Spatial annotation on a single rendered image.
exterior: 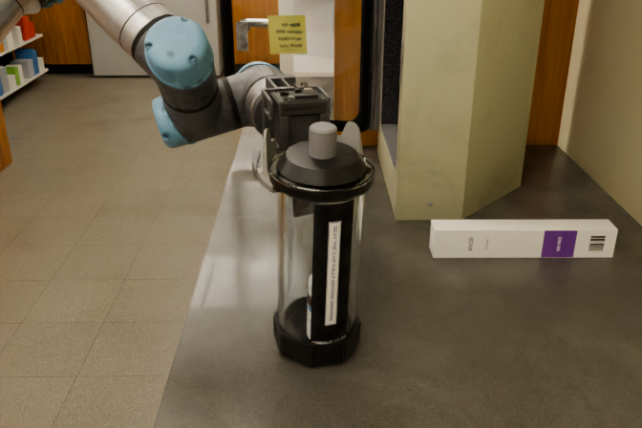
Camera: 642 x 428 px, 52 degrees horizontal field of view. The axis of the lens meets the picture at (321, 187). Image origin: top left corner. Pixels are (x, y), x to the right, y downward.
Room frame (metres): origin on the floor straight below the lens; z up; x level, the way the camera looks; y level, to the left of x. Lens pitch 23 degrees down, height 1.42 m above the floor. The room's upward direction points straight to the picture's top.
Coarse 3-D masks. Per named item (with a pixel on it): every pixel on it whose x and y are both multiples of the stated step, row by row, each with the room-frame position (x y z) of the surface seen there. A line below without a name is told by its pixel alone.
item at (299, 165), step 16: (320, 128) 0.62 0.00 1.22; (336, 128) 0.62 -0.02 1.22; (304, 144) 0.65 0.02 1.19; (320, 144) 0.61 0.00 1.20; (336, 144) 0.65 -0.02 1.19; (288, 160) 0.61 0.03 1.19; (304, 160) 0.61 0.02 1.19; (320, 160) 0.61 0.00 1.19; (336, 160) 0.61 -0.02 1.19; (352, 160) 0.61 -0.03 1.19; (288, 176) 0.60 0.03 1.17; (304, 176) 0.59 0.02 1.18; (320, 176) 0.58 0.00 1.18; (336, 176) 0.59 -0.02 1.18; (352, 176) 0.59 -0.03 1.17
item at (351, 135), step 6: (348, 126) 0.69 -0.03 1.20; (354, 126) 0.68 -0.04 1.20; (342, 132) 0.69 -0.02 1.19; (348, 132) 0.69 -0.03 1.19; (354, 132) 0.68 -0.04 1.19; (336, 138) 0.70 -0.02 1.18; (342, 138) 0.69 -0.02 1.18; (348, 138) 0.69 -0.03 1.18; (354, 138) 0.68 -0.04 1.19; (360, 138) 0.67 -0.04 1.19; (348, 144) 0.68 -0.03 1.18; (354, 144) 0.68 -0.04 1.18; (360, 144) 0.67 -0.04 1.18; (360, 150) 0.67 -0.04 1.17
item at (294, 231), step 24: (312, 192) 0.57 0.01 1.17; (336, 192) 0.57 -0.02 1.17; (288, 216) 0.60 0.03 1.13; (312, 216) 0.58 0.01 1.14; (360, 216) 0.61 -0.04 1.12; (288, 240) 0.60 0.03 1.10; (312, 240) 0.58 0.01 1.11; (360, 240) 0.62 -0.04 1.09; (288, 264) 0.60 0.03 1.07; (288, 288) 0.60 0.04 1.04; (288, 312) 0.61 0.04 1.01
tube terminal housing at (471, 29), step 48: (384, 0) 1.27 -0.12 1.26; (432, 0) 0.98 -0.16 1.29; (480, 0) 0.98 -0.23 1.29; (528, 0) 1.08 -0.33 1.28; (432, 48) 0.98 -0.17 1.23; (480, 48) 0.98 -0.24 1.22; (528, 48) 1.09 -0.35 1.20; (432, 96) 0.98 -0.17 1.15; (480, 96) 0.99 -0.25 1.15; (528, 96) 1.11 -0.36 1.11; (384, 144) 1.17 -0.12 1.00; (432, 144) 0.98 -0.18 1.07; (480, 144) 1.00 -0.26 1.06; (432, 192) 0.98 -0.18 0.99; (480, 192) 1.01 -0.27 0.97
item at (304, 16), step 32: (256, 0) 1.32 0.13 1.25; (288, 0) 1.31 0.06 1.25; (320, 0) 1.30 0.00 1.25; (352, 0) 1.29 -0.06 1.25; (256, 32) 1.32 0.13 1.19; (288, 32) 1.31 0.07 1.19; (320, 32) 1.30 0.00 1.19; (352, 32) 1.29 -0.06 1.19; (288, 64) 1.31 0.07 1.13; (320, 64) 1.30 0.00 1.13; (352, 64) 1.29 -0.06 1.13; (352, 96) 1.29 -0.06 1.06
